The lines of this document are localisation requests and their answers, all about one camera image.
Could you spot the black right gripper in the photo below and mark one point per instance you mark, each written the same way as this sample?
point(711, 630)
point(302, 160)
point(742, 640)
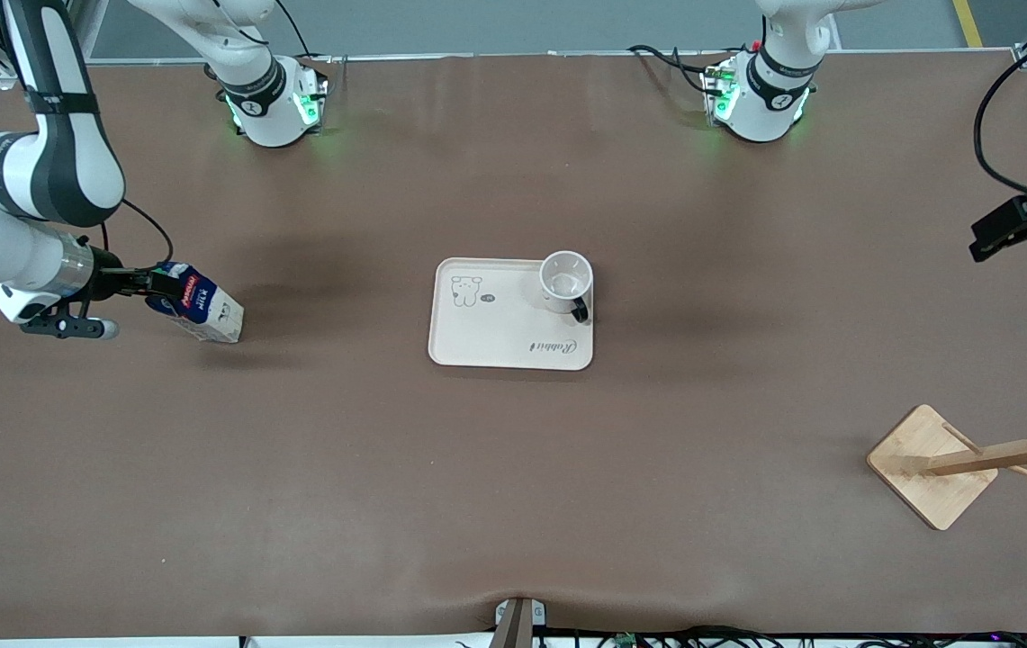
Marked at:
point(108, 279)

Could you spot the blue white milk carton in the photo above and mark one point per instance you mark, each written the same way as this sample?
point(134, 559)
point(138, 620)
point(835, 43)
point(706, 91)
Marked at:
point(211, 317)

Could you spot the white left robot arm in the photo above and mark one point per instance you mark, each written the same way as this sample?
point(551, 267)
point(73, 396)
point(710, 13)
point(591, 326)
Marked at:
point(761, 112)

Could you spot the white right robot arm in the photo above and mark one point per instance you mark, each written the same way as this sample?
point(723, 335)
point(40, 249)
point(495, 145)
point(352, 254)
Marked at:
point(72, 171)

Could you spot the cream rabbit print tray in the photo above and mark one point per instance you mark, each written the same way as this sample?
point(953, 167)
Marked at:
point(495, 333)

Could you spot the wooden mug stand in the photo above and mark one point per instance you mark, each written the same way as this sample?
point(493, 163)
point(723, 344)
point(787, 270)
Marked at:
point(927, 468)

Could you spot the grey table edge clamp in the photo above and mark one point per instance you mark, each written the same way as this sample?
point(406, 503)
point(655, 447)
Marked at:
point(519, 621)

